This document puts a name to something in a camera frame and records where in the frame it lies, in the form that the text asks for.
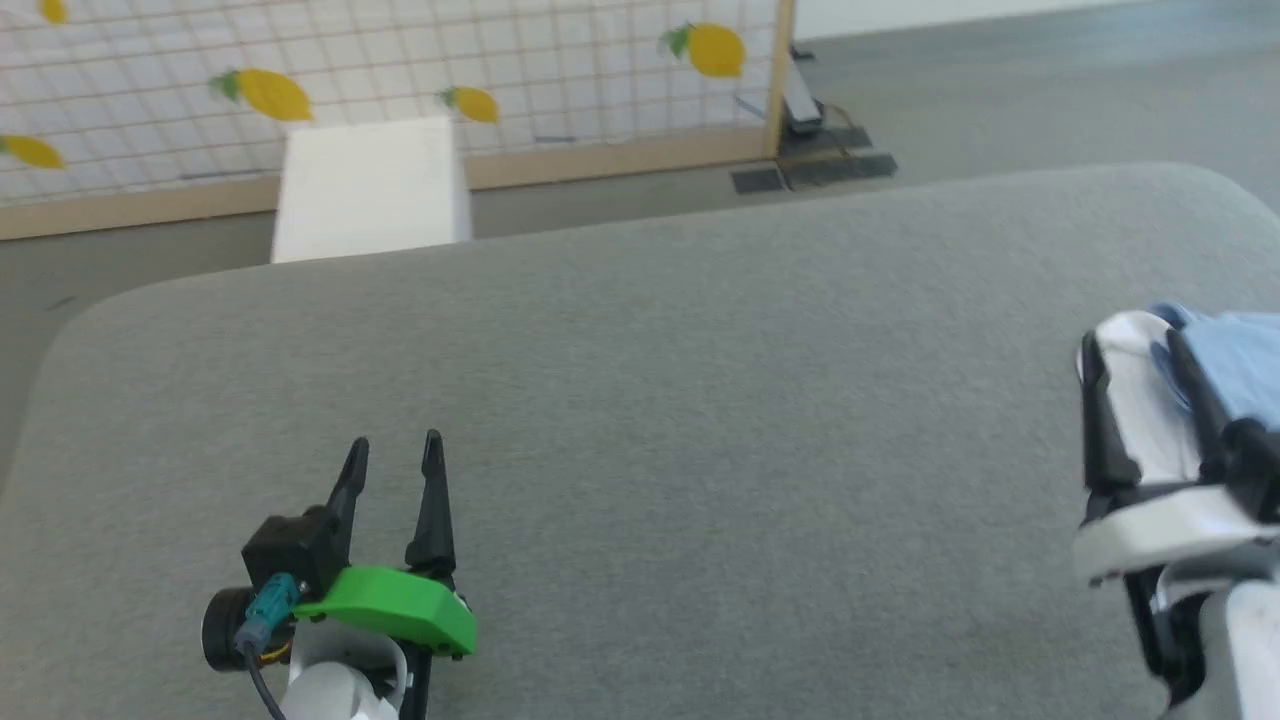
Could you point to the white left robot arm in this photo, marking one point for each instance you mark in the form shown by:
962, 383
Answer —
335, 690

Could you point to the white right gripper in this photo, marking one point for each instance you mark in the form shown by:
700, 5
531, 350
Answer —
1160, 525

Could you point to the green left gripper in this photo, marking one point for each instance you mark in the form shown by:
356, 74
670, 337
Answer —
400, 605

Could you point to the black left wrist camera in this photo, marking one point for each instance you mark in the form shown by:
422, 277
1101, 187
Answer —
285, 545

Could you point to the metal panel stand foot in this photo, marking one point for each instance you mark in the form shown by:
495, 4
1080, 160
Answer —
803, 105

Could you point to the lemon print partition panel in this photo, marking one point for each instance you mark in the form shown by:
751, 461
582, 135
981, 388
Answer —
400, 60

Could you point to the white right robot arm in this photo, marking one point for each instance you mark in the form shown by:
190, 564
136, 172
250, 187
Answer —
1240, 640

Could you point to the grey fabric sofa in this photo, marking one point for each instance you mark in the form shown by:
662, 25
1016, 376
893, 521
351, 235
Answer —
700, 450

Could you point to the white box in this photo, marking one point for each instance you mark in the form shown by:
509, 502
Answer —
370, 190

